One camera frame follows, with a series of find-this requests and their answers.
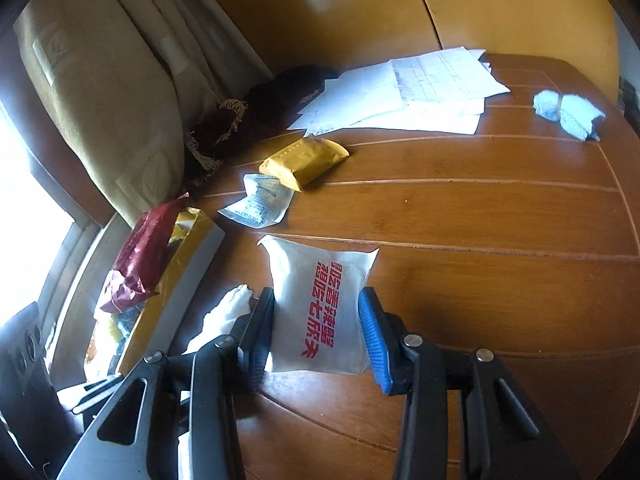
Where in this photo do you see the window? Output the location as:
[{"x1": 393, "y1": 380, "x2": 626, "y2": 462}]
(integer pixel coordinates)
[{"x1": 0, "y1": 100, "x2": 77, "y2": 312}]

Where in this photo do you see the yellow-edged cardboard box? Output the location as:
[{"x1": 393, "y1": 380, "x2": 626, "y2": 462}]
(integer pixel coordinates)
[{"x1": 85, "y1": 207, "x2": 227, "y2": 382}]

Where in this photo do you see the white packet red print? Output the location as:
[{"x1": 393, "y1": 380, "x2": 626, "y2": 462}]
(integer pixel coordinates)
[{"x1": 257, "y1": 234, "x2": 381, "y2": 377}]

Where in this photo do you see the dark fringed cloth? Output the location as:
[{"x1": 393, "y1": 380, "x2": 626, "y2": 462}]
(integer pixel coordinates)
[{"x1": 185, "y1": 65, "x2": 341, "y2": 187}]

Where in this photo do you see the yellow plastic packet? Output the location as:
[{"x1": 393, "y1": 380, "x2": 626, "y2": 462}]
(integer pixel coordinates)
[{"x1": 259, "y1": 137, "x2": 351, "y2": 194}]

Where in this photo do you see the beige curtain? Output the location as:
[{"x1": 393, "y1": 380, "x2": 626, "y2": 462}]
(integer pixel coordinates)
[{"x1": 12, "y1": 0, "x2": 281, "y2": 212}]

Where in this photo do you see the red plastic packet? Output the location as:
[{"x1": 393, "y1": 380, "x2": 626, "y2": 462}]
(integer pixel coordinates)
[{"x1": 100, "y1": 192, "x2": 191, "y2": 314}]

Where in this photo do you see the yellow wooden cabinet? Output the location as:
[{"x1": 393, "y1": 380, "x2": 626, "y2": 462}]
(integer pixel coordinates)
[{"x1": 185, "y1": 0, "x2": 622, "y2": 102}]

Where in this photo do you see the white towel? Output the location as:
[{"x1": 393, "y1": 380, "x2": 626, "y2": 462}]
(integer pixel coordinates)
[{"x1": 185, "y1": 284, "x2": 254, "y2": 357}]

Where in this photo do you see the small blue rolled cloth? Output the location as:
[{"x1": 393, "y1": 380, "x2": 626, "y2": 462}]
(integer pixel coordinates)
[{"x1": 532, "y1": 89, "x2": 609, "y2": 142}]

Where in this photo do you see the white blue print packet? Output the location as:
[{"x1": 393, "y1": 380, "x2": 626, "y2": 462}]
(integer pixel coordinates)
[{"x1": 217, "y1": 172, "x2": 296, "y2": 227}]

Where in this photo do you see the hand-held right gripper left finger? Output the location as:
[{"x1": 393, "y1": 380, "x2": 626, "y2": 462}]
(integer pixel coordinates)
[{"x1": 56, "y1": 286, "x2": 277, "y2": 480}]

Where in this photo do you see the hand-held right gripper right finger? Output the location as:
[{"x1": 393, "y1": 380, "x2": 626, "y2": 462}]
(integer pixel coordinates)
[{"x1": 356, "y1": 286, "x2": 582, "y2": 480}]

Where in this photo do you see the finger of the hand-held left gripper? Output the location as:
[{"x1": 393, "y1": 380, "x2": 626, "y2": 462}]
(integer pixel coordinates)
[
  {"x1": 71, "y1": 385, "x2": 123, "y2": 416},
  {"x1": 57, "y1": 373, "x2": 126, "y2": 404}
]

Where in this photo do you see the pile of white paper sheets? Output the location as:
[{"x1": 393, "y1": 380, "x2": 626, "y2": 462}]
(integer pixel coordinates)
[{"x1": 287, "y1": 47, "x2": 512, "y2": 135}]

